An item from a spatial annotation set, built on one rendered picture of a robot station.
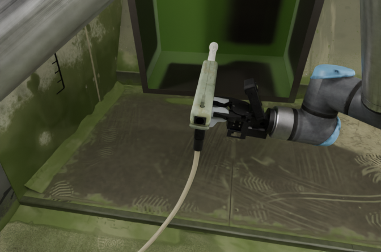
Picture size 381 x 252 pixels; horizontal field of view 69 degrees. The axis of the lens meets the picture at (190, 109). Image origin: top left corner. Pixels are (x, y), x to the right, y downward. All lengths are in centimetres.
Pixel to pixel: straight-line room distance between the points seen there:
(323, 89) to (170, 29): 83
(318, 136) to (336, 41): 140
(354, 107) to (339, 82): 7
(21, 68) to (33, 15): 5
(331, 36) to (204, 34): 104
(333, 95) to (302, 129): 12
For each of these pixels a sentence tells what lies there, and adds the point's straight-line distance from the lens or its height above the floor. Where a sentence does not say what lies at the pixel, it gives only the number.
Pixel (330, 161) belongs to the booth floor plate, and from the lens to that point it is 159.
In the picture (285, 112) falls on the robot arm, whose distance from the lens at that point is 77.
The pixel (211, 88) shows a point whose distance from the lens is 73.
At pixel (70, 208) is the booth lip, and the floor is 4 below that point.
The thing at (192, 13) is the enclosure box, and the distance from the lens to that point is 132.
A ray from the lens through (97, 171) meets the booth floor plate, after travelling 145.
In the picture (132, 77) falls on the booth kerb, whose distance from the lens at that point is 212.
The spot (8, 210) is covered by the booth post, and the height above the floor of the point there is 5.
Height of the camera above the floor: 100
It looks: 32 degrees down
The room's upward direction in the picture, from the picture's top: straight up
